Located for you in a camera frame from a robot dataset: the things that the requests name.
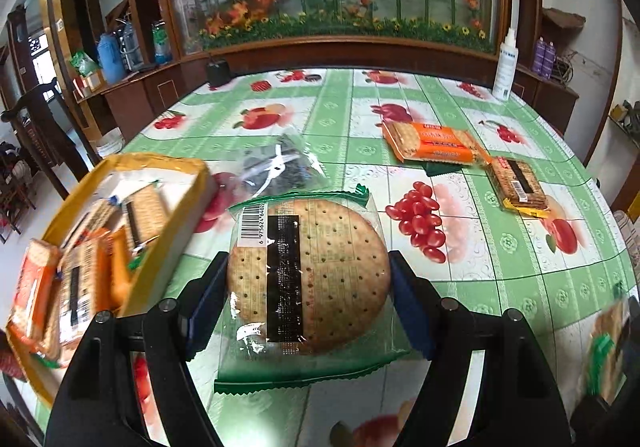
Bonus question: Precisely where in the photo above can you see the green fruit-print tablecloth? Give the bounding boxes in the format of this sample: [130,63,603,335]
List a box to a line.
[117,67,640,447]

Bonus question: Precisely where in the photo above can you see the blue-edged biscuit packet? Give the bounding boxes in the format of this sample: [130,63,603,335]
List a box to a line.
[60,196,121,253]

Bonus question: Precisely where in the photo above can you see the grey thermos kettle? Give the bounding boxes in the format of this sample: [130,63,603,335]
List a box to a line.
[119,19,146,70]

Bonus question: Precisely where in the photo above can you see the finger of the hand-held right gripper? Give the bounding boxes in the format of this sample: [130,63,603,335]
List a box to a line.
[602,297,640,408]

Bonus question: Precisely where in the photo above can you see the green snack bag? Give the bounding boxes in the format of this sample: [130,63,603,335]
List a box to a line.
[70,51,98,78]

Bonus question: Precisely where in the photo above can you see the clear bag of dark snack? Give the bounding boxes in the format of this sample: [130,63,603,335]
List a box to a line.
[235,132,326,200]

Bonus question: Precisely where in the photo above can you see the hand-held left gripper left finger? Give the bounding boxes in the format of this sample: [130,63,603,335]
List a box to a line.
[44,251,236,447]

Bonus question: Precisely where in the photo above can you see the small cardboard box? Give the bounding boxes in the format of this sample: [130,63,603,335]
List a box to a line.
[75,71,108,98]

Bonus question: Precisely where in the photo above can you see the white bucket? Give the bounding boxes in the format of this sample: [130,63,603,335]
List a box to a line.
[95,127,126,160]

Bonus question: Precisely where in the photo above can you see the small yellow-edged cracker packet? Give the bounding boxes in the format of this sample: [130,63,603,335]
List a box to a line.
[485,156,551,220]

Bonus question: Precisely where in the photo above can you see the yellow orange snack packet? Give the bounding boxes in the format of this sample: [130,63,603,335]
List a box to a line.
[107,227,136,313]

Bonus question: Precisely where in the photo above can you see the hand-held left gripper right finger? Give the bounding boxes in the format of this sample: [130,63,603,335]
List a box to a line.
[387,249,572,447]

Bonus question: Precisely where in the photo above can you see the brown wooden wall shelf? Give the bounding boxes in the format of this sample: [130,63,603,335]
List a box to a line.
[542,7,586,30]

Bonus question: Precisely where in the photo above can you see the dark wooden cabinet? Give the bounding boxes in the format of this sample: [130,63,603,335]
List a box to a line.
[75,34,581,162]

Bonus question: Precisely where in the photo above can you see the round cracker packet green edges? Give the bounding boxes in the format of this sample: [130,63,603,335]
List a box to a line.
[214,184,426,395]

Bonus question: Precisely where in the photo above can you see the dark shoe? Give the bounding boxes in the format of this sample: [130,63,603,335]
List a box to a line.
[607,99,640,128]

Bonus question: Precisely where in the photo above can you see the white box with yellow tape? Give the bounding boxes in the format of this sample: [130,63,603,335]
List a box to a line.
[5,153,217,410]

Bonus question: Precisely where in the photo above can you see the orange label biscuit packet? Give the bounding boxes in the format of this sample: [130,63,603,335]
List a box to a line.
[381,119,493,168]

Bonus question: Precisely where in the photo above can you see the blue thermos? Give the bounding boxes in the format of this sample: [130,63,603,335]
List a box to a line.
[97,33,126,84]

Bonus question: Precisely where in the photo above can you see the small green-edged cracker packet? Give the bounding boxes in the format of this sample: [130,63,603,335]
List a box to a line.
[582,297,633,403]

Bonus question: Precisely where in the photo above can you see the tangled cables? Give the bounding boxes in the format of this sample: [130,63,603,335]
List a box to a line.
[555,52,586,88]

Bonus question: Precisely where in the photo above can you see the orange-edged packet black label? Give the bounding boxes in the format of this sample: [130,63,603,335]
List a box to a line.
[47,239,113,363]

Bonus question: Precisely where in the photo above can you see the green white plastic bag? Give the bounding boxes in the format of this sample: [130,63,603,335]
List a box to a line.
[151,19,173,65]

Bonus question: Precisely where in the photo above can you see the white spray bottle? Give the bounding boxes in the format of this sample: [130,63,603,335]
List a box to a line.
[492,27,518,102]

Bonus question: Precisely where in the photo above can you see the dark wooden chair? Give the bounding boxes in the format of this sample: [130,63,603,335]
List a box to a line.
[0,77,101,200]
[0,142,38,238]

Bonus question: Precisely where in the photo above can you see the small black container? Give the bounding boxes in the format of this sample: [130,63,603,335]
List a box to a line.
[206,54,232,88]

